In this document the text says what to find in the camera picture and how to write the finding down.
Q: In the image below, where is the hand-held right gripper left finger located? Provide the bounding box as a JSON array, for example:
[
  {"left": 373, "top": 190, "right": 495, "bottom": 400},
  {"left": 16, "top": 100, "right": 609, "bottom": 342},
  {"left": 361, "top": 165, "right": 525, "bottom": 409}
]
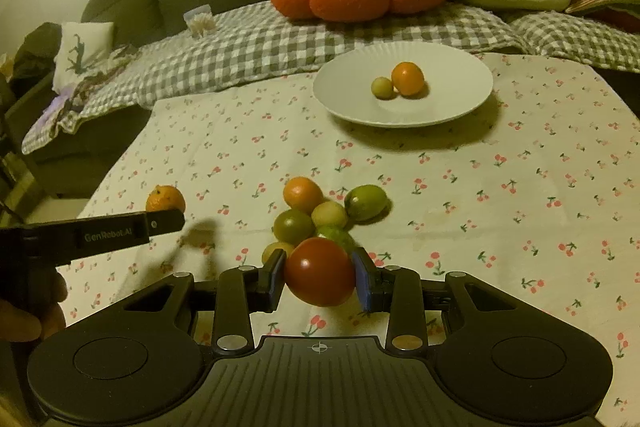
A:
[{"left": 120, "top": 251, "right": 289, "bottom": 356}]

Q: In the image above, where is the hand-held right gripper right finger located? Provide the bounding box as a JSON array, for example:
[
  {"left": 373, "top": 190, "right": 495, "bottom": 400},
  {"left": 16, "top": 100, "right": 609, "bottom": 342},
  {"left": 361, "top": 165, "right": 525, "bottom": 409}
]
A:
[{"left": 351, "top": 250, "right": 520, "bottom": 354}]

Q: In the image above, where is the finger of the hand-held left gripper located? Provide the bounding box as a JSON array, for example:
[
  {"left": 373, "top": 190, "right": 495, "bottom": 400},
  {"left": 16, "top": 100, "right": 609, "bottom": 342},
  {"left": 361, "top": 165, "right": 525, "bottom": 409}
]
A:
[{"left": 147, "top": 208, "right": 186, "bottom": 238}]

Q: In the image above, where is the orange tangerine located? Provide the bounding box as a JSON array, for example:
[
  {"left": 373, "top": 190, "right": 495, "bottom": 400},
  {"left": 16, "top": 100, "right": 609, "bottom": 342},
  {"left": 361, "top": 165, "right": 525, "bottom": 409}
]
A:
[
  {"left": 283, "top": 177, "right": 324, "bottom": 214},
  {"left": 146, "top": 185, "right": 186, "bottom": 214},
  {"left": 391, "top": 62, "right": 426, "bottom": 96}
]

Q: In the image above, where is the small yellow fruit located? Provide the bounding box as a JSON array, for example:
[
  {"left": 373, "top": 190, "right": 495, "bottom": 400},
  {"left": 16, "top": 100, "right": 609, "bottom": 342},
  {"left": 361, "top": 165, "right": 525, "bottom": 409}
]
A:
[
  {"left": 311, "top": 201, "right": 349, "bottom": 230},
  {"left": 262, "top": 241, "right": 296, "bottom": 264}
]

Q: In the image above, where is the red tomato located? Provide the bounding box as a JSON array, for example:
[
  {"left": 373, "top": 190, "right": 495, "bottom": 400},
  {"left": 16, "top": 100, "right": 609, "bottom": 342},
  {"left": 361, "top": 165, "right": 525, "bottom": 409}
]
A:
[{"left": 283, "top": 237, "right": 357, "bottom": 307}]

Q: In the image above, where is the green lime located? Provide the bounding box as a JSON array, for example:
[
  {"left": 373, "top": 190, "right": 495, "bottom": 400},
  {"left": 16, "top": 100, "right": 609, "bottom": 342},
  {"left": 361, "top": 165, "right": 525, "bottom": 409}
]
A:
[
  {"left": 315, "top": 225, "right": 357, "bottom": 253},
  {"left": 344, "top": 185, "right": 390, "bottom": 223}
]

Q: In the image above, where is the green tomato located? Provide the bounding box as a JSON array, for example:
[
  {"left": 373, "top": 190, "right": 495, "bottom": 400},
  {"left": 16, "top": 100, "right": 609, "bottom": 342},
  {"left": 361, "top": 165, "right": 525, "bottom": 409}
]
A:
[{"left": 273, "top": 209, "right": 316, "bottom": 244}]

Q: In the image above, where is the small yellow-green fruit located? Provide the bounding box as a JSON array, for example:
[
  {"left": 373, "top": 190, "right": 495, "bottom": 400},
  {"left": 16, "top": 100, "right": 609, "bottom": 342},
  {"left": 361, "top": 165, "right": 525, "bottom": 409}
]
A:
[{"left": 371, "top": 77, "right": 396, "bottom": 100}]

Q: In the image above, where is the white ribbed plate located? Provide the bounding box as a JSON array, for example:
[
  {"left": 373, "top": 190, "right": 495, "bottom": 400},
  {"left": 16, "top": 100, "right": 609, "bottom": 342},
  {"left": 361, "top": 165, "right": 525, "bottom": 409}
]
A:
[{"left": 312, "top": 42, "right": 495, "bottom": 128}]

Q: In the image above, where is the person's left hand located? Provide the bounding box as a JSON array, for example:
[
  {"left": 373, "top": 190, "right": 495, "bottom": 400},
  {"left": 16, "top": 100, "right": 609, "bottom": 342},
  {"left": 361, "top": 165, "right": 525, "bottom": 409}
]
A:
[{"left": 0, "top": 272, "right": 69, "bottom": 344}]

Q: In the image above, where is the cherry print tablecloth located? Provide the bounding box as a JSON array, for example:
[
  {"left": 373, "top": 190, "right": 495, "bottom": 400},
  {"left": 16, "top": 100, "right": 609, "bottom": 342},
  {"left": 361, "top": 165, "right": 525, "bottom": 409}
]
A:
[{"left": 55, "top": 52, "right": 640, "bottom": 427}]

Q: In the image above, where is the purple patterned cloth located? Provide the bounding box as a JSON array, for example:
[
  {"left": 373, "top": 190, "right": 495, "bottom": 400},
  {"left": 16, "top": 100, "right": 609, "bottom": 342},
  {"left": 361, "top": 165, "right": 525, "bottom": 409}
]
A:
[{"left": 45, "top": 44, "right": 141, "bottom": 122}]

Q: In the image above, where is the grey checked blanket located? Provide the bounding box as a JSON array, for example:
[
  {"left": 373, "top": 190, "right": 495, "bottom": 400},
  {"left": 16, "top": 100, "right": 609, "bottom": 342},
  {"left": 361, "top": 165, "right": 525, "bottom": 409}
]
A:
[{"left": 22, "top": 0, "right": 640, "bottom": 155}]

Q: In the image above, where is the dark cloth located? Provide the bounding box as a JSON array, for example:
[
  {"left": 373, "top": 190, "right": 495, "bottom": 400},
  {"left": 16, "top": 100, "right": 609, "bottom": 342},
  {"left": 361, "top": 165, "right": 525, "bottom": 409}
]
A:
[{"left": 10, "top": 23, "right": 63, "bottom": 82}]

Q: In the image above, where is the white embroidered cushion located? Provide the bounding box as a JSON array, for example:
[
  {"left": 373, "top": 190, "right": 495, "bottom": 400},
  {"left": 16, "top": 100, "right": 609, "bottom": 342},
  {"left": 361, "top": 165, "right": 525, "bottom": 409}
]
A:
[{"left": 52, "top": 22, "right": 115, "bottom": 88}]

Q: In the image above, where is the small clear box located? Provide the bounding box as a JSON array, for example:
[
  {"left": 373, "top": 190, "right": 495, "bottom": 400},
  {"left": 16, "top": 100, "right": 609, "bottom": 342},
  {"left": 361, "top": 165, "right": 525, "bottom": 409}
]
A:
[{"left": 184, "top": 6, "right": 217, "bottom": 38}]

